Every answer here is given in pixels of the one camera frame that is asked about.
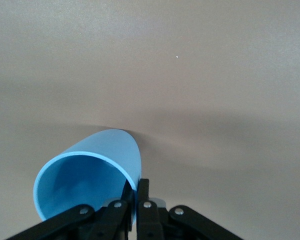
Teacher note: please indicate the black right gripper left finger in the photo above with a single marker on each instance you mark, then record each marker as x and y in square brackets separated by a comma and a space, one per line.
[115, 220]

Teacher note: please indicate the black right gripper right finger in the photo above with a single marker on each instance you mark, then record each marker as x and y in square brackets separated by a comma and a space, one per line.
[150, 222]

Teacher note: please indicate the blue plastic cup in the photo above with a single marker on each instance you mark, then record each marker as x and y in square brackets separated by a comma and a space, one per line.
[102, 145]

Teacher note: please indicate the brown table cloth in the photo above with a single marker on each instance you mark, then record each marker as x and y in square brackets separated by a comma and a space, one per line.
[150, 62]

